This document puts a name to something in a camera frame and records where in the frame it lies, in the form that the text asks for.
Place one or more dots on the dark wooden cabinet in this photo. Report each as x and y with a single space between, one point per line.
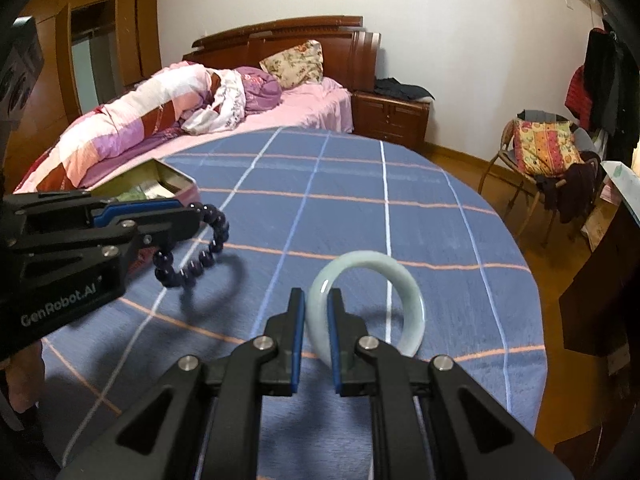
600 309

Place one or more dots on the blue plaid tablecloth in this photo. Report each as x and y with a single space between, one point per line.
295 200

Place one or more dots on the pink metal tin box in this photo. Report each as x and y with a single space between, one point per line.
184 187

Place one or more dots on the floral pillow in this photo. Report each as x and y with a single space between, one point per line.
297 65

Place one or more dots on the rattan chair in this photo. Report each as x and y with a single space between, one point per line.
570 198

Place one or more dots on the pale jade bangle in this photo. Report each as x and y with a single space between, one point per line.
378 288

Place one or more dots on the dark clothes on nightstand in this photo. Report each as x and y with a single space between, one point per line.
392 88

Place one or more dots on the colourful patchwork cushion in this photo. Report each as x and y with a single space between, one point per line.
545 149

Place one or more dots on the pink bed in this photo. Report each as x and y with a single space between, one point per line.
325 106

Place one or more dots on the wooden nightstand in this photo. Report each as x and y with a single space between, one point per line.
386 119

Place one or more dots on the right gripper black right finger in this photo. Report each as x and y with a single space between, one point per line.
430 419

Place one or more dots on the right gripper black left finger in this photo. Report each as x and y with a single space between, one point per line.
202 420

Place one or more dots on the person's left hand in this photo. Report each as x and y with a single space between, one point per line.
25 377

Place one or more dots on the hanging dark coats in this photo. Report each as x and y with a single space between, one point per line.
603 95

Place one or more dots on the purple garment on bed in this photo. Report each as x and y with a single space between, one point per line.
262 91

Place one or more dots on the patchwork pink quilt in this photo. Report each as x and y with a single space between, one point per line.
190 97

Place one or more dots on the wooden wardrobe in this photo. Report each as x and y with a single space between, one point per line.
93 51

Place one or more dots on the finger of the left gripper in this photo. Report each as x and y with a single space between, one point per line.
154 226
140 205

